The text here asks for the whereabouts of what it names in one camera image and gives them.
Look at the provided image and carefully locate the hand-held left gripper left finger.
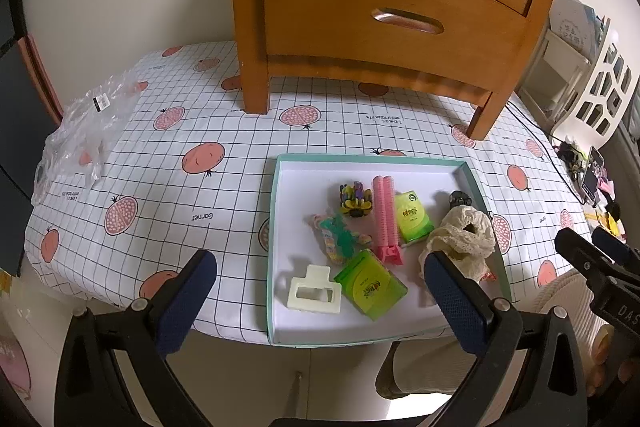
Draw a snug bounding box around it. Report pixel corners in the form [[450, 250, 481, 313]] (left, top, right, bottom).
[[54, 249, 218, 427]]

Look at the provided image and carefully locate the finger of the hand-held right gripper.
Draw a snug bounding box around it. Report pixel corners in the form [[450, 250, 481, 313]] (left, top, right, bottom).
[[555, 227, 632, 295], [592, 227, 640, 270]]

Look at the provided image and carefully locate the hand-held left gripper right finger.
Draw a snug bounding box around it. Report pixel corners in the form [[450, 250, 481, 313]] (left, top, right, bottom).
[[424, 251, 588, 427]]

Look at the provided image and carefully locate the cream lace scrunchie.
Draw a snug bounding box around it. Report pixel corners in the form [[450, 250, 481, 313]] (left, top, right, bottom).
[[417, 206, 497, 283]]

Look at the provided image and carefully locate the green tissue packet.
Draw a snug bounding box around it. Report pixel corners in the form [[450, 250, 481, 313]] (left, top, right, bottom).
[[393, 191, 435, 244], [333, 249, 408, 322]]

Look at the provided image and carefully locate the pink hair roller clip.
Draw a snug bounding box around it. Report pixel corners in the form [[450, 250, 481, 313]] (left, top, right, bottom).
[[372, 175, 405, 265]]

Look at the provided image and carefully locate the white hair claw clip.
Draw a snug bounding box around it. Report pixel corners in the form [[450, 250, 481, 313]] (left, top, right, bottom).
[[288, 265, 343, 314]]

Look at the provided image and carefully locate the white tray with teal rim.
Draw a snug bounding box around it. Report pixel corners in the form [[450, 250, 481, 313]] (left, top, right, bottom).
[[266, 153, 513, 348]]

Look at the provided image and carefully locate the wooden drawer cabinet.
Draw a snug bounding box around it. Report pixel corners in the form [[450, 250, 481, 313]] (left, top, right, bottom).
[[262, 0, 531, 85]]

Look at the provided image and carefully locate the person's right hand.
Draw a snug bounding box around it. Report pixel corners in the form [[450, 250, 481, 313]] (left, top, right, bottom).
[[586, 324, 618, 400]]

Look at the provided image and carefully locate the person's cream ribbed clothing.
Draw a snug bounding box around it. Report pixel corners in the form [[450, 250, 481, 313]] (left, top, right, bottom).
[[527, 267, 601, 358]]

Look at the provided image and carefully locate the small screen device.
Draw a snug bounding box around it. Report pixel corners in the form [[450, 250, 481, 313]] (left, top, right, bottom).
[[582, 147, 606, 200]]

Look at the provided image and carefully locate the person's beige trouser leg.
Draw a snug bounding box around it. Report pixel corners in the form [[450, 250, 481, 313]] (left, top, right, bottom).
[[375, 337, 478, 404]]

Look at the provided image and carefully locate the dark gadget cluster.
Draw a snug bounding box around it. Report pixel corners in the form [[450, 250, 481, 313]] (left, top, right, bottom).
[[557, 139, 586, 168]]

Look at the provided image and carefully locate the white lattice rack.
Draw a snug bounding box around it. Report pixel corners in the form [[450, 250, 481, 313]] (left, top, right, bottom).
[[552, 19, 640, 148]]

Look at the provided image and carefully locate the white storage shelf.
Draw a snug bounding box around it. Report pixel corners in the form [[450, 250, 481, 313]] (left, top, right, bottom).
[[520, 27, 591, 120]]

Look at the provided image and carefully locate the checked fruit print tablecloth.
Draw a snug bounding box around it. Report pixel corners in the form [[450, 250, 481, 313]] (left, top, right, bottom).
[[25, 41, 596, 348]]

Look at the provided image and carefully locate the clear plastic bag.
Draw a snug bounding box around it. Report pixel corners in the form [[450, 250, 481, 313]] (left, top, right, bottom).
[[32, 74, 138, 205]]

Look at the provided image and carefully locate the dark blue panel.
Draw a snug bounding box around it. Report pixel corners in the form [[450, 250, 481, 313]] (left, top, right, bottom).
[[0, 0, 63, 278]]

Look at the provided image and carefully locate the wooden nightstand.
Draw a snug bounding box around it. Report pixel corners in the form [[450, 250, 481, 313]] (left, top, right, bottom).
[[230, 0, 576, 142]]

